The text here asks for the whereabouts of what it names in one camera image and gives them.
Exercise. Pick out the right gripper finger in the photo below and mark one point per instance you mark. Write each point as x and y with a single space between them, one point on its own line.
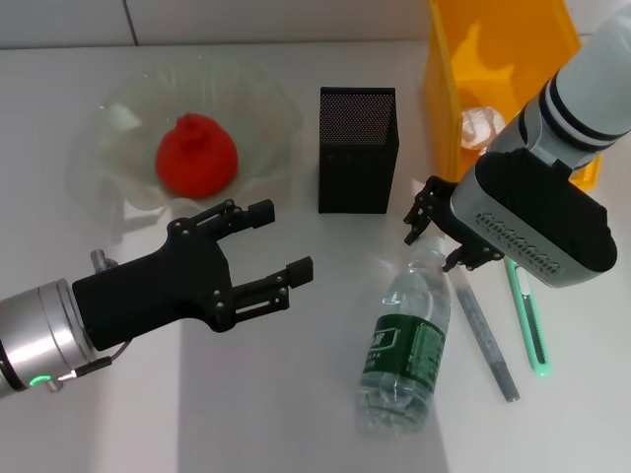
475 256
420 212

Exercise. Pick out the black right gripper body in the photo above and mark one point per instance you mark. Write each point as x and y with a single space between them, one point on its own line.
443 207

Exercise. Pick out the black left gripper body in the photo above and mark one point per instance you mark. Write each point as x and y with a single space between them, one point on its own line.
158 290

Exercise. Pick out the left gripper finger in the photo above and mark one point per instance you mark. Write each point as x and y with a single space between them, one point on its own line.
261 214
301 271

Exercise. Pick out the red knitted orange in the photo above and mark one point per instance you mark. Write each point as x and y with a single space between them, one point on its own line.
197 157

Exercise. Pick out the white paper ball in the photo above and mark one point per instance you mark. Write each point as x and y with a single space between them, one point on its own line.
478 128

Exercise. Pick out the clear green-label water bottle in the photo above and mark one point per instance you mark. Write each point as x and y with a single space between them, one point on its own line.
409 340

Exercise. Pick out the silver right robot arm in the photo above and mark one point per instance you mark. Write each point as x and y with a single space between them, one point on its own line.
542 222

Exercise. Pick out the grey pen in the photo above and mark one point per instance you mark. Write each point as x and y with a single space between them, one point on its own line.
480 325

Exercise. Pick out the black mesh pen holder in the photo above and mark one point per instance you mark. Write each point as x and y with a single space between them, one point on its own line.
355 172

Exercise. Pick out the green utility knife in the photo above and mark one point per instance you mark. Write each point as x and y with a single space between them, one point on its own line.
535 335

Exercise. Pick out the green glass fruit plate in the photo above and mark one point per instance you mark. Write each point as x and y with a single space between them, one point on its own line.
261 113

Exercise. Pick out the yellow plastic bin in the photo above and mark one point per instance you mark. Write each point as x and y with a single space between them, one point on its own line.
493 49

